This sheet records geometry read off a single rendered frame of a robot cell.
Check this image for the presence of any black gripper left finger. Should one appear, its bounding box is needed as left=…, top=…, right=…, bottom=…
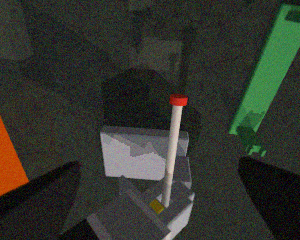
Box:
left=0, top=161, right=81, bottom=240

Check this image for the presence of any white pin with red cap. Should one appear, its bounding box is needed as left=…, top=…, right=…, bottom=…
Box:
left=161, top=94, right=188, bottom=207

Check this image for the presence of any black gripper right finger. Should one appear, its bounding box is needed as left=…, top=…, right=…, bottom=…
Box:
left=238, top=157, right=300, bottom=240

